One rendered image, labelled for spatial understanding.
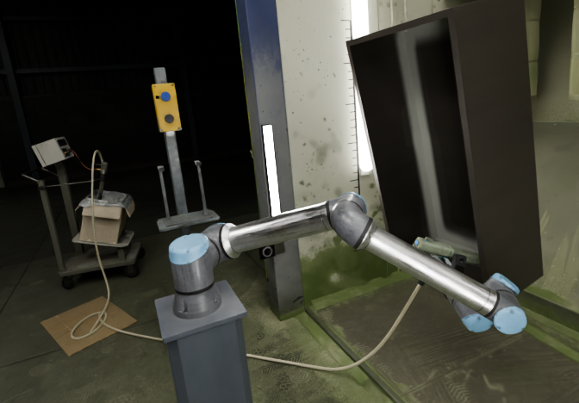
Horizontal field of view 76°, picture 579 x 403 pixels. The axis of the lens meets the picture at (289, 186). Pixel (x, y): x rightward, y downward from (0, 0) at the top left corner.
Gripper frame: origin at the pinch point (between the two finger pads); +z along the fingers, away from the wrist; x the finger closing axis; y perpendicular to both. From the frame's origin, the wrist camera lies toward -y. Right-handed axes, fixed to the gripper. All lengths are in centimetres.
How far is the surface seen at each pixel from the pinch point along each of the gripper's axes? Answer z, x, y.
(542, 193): 69, 102, -19
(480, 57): 5, -23, -76
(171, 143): 84, -125, 19
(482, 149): -2.4, -9.7, -48.6
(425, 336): 15, 36, 63
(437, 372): -11, 27, 59
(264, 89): 91, -82, -25
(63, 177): 193, -225, 127
